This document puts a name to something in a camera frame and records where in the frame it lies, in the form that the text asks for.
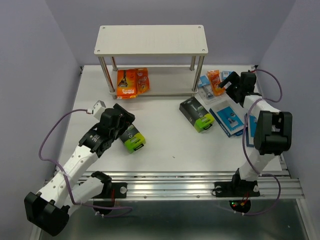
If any orange razor bag top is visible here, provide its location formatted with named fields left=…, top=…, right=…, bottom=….
left=207, top=70, right=225, bottom=96

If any orange razor bag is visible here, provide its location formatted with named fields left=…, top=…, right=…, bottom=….
left=207, top=70, right=225, bottom=96
left=135, top=68, right=150, bottom=95

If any black green razor box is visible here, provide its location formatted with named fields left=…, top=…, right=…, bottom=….
left=119, top=124, right=146, bottom=154
left=179, top=96, right=215, bottom=133

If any orange razor bag bottom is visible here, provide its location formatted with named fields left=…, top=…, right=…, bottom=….
left=135, top=68, right=150, bottom=95

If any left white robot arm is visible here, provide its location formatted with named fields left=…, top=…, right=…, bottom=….
left=24, top=100, right=135, bottom=237

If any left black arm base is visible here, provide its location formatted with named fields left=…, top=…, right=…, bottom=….
left=91, top=171, right=128, bottom=199

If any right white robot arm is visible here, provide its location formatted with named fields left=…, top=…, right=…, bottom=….
left=219, top=71, right=293, bottom=195

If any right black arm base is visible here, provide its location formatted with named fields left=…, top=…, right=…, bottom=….
left=212, top=180, right=260, bottom=199

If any white two-tier shelf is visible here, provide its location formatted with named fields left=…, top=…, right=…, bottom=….
left=94, top=25, right=209, bottom=98

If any blue blister razor pack right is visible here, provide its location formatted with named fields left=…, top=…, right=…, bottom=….
left=221, top=71, right=233, bottom=79

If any blue blister razor pack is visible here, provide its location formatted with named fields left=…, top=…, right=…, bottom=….
left=221, top=71, right=233, bottom=79
left=198, top=75, right=221, bottom=105

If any blue blister razor pack left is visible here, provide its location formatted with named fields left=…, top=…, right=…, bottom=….
left=198, top=75, right=221, bottom=105

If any blue razor pack middle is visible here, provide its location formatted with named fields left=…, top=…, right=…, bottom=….
left=209, top=100, right=246, bottom=138

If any blue razor pack far right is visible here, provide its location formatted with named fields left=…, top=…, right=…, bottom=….
left=245, top=115, right=258, bottom=148

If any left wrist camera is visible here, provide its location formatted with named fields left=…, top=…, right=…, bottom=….
left=86, top=100, right=107, bottom=121

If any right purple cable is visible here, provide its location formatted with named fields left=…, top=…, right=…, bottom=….
left=219, top=69, right=283, bottom=216

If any purple cable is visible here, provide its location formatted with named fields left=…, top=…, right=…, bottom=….
left=38, top=109, right=133, bottom=218
left=219, top=69, right=283, bottom=216

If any aluminium rail frame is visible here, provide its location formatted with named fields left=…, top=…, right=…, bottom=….
left=58, top=65, right=304, bottom=201

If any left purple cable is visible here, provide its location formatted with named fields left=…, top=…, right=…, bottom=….
left=38, top=109, right=133, bottom=218

